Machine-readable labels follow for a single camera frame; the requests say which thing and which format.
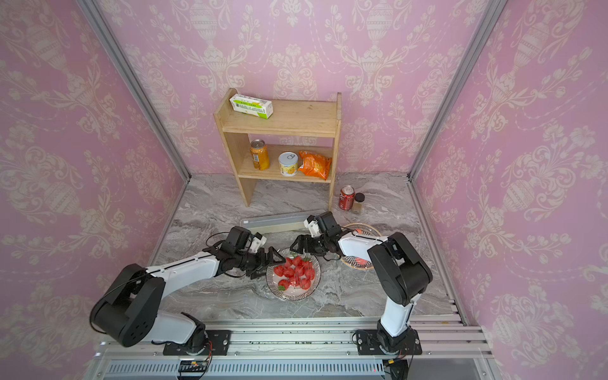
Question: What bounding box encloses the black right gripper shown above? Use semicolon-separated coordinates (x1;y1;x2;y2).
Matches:
290;235;331;256

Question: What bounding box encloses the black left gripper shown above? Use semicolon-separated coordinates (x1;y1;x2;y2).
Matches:
235;245;288;279

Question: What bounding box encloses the cream plastic wrap dispenser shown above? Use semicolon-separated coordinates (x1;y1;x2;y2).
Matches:
240;210;324;235

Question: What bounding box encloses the glass plate of strawberries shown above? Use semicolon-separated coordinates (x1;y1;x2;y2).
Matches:
265;248;322;302

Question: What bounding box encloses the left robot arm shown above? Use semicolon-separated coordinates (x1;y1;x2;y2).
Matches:
89;226;285;355

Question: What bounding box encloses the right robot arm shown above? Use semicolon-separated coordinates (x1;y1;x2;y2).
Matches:
290;212;433;356

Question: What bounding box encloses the red cola can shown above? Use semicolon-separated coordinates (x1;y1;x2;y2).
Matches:
338;185;356;211

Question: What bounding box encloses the spice jar with black lid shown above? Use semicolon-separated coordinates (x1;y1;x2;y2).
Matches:
351;193;366;215

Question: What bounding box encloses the orange snack bag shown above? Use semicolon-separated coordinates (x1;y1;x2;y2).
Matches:
298;150;332;181

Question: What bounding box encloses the white yellow tin can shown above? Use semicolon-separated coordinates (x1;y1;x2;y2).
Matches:
279;152;299;177

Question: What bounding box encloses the orange drink can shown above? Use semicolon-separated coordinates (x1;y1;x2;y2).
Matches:
250;139;270;170

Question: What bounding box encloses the wooden shelf unit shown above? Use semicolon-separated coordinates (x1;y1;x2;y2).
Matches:
214;88;342;210

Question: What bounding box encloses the white green carton box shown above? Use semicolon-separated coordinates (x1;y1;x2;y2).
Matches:
230;93;274;120

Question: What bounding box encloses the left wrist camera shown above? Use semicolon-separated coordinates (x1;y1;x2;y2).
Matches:
248;233;267;254

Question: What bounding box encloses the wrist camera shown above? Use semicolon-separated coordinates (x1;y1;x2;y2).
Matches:
248;233;267;254
304;215;321;238

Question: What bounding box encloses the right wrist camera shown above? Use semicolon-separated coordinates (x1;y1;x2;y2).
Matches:
304;215;321;238

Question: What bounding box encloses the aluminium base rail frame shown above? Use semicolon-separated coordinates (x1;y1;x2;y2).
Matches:
85;313;500;379

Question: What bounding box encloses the aluminium corner rail right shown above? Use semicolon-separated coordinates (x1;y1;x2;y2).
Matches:
408;0;508;183

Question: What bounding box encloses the aluminium corner rail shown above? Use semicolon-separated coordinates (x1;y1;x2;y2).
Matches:
76;0;192;183
408;0;508;183

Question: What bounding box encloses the aluminium corner rail left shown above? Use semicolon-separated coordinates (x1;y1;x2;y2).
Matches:
76;0;192;183

